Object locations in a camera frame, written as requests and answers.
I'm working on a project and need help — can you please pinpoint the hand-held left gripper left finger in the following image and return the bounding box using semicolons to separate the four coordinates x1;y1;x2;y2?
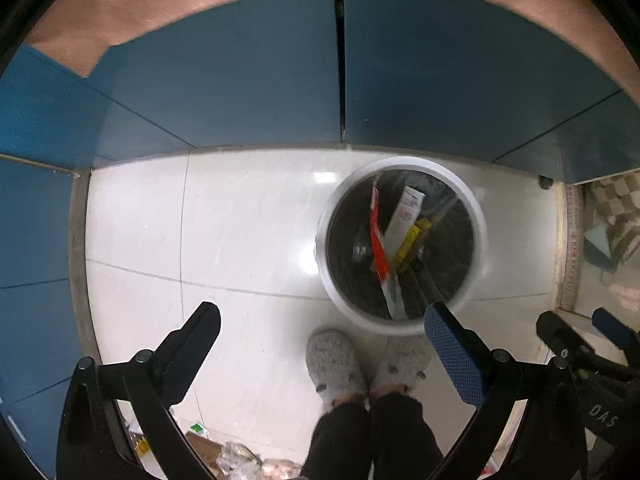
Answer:
56;301;222;480

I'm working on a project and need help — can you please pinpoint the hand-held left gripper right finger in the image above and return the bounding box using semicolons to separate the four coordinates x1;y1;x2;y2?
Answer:
423;302;589;480

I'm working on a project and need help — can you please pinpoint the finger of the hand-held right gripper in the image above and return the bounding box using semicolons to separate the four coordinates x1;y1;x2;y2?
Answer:
591;308;640;357
536;311;637;382

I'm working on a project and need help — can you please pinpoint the white trash can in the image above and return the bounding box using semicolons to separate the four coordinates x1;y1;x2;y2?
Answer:
314;156;489;337

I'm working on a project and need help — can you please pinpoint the black trash bag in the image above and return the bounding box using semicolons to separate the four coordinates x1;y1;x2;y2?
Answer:
327;170;475;320

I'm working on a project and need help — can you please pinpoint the grey fluffy slipper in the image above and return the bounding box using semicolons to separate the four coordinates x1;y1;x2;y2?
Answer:
305;329;368;407
370;334;432;398

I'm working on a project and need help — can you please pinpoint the wooden door threshold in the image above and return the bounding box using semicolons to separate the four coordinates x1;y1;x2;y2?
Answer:
554;182;587;312

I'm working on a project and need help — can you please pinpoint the person's right leg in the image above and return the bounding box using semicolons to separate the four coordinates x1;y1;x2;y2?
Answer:
369;391;446;480

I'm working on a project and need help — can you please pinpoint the person's leg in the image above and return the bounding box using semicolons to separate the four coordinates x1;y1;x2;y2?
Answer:
369;391;446;480
300;400;373;480

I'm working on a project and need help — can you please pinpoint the brown cardboard box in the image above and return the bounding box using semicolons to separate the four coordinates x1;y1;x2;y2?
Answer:
185;422;227;480

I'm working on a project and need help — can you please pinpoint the yellow packet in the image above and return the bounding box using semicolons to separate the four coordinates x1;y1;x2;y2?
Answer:
392;218;434;273

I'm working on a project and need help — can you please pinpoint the checkered cloth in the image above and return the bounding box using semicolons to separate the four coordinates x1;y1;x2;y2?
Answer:
585;172;640;261

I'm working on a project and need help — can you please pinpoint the clear plastic wrapper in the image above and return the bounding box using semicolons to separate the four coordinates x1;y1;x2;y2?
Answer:
216;441;265;480

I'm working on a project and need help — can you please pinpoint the red and white wrapper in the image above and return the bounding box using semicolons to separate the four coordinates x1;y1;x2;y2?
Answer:
369;172;405;320

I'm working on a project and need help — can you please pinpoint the person's left leg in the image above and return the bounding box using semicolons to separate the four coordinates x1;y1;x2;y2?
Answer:
300;400;373;480

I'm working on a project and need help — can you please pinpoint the white paper box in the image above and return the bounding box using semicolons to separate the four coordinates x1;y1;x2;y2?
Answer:
382;186;426;246

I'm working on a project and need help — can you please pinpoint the pink crumpled packet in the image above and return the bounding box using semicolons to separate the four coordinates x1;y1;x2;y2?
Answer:
261;458;305;480

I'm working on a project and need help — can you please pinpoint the blue cabinet side panel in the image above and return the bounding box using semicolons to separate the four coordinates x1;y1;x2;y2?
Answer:
0;44;197;480
492;88;640;186

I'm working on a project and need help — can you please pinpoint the blue cabinet door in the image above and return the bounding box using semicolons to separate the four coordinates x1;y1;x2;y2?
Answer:
342;0;626;162
86;0;346;161

